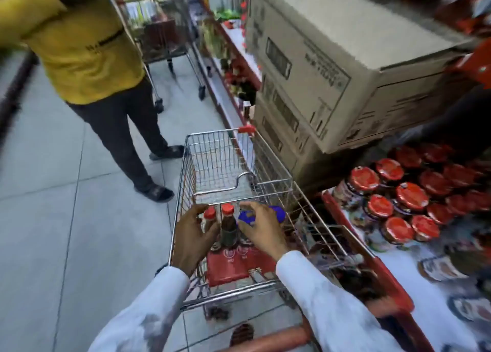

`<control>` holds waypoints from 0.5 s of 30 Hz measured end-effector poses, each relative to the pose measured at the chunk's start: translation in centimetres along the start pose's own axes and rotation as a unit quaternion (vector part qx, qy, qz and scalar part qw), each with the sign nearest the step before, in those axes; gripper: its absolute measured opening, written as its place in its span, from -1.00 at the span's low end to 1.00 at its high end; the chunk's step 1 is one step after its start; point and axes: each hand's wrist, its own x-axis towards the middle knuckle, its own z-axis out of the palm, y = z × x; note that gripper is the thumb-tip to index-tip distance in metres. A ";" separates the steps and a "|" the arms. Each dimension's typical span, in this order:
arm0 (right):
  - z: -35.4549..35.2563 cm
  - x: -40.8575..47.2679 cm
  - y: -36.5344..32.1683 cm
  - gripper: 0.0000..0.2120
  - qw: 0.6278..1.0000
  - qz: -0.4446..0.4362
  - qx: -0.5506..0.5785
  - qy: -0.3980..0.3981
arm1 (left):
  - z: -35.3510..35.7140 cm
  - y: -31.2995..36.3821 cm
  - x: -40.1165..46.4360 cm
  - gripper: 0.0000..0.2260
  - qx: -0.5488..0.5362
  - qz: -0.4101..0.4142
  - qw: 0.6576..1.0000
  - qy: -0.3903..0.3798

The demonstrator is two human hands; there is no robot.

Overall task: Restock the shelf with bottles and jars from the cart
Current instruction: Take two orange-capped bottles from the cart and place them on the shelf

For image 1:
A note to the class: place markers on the person's right forearm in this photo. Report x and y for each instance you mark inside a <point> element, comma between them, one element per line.
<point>330,309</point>

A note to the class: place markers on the white printed sachets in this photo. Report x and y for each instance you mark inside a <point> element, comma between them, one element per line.
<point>441,269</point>

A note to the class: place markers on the brown sandal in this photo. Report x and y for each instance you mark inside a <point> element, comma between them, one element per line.
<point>241,334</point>

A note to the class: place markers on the cardboard box under stack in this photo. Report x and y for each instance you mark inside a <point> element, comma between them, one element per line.
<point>280,125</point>

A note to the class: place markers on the person's left forearm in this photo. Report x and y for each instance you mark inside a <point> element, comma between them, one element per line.
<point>149,317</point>

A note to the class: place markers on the group of red lid jars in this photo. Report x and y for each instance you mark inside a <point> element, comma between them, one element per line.
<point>412,196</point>

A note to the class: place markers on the person's right hand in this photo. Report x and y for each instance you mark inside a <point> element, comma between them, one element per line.
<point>268,233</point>

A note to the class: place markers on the large cardboard box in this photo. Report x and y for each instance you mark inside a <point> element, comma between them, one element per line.
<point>326,49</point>

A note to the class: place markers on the person's left hand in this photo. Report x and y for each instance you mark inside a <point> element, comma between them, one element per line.
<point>190,240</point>

